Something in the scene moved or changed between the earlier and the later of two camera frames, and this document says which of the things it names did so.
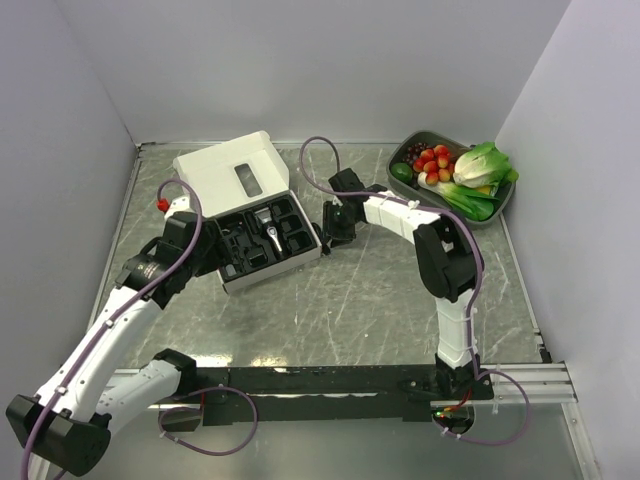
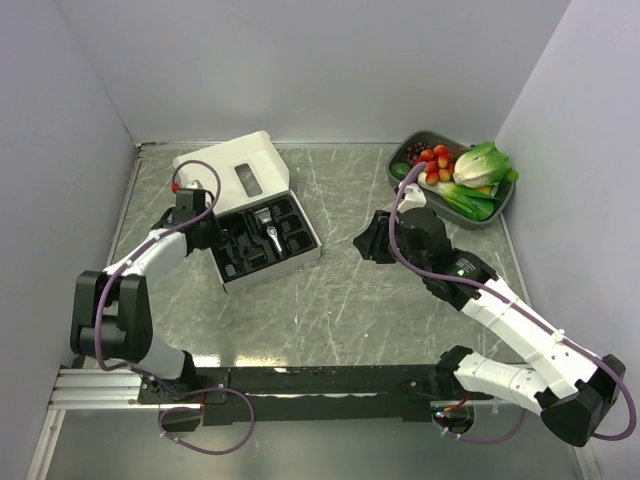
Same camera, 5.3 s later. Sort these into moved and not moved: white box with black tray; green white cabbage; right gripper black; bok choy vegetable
Moved: right gripper black
Not moved: bok choy vegetable; green white cabbage; white box with black tray
